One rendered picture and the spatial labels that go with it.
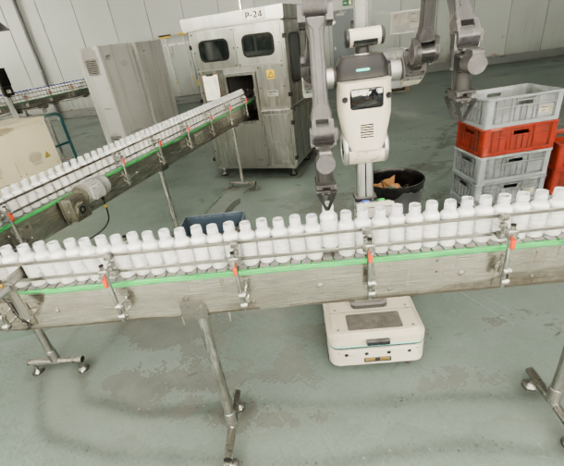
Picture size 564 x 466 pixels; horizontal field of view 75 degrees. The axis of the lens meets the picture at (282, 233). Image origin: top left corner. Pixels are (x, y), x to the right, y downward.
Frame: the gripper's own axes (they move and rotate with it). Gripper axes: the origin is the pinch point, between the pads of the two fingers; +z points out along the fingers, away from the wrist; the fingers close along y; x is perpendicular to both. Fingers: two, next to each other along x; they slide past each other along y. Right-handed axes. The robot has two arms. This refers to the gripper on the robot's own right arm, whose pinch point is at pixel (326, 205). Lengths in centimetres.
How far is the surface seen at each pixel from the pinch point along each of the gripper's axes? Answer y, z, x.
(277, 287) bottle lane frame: 5.2, 27.6, -20.0
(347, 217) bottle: 2.9, 3.7, 6.3
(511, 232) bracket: 12, 10, 56
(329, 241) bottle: 3.1, 12.1, -0.1
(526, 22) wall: -1198, -43, 731
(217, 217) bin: -57, 24, -52
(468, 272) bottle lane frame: 5, 28, 48
